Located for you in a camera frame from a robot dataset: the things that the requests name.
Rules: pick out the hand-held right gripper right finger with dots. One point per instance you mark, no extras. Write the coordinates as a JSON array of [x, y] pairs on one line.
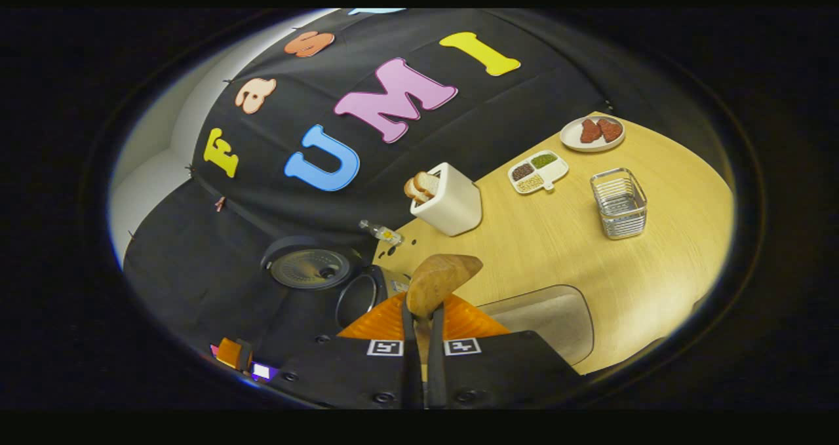
[[435, 366]]

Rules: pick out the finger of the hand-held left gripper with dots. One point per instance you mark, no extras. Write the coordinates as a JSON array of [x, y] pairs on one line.
[[229, 353]]

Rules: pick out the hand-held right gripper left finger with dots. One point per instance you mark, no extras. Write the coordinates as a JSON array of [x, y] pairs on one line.
[[410, 366]]

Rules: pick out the wooden spoon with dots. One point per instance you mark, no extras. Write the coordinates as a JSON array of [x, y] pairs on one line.
[[439, 281]]

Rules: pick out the dark grey rice cooker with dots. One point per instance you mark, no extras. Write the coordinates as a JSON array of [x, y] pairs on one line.
[[308, 268]]

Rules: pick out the clear plastic tray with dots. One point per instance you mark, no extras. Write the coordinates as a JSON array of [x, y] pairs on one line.
[[511, 299]]

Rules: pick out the small glass bottle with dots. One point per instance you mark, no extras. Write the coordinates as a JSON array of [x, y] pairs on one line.
[[381, 233]]

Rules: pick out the white toaster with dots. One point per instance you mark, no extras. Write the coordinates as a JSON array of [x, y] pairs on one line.
[[452, 206]]

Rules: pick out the pale yellow beans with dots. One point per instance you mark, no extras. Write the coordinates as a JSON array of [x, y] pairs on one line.
[[529, 183]]

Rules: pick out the dark red beans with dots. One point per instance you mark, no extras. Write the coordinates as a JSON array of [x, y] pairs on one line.
[[522, 172]]

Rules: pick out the white divided dish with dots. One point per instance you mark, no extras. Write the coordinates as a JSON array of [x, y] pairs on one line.
[[556, 170]]

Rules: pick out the green beans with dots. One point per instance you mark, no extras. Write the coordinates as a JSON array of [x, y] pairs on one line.
[[543, 160]]

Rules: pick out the black backdrop cloth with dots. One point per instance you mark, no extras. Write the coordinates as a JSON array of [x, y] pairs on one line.
[[459, 130]]

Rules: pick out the round white plate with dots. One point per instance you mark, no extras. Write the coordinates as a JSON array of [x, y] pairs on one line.
[[571, 138]]

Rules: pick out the red meat piece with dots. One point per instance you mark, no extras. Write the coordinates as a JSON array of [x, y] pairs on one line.
[[590, 131], [611, 130]]

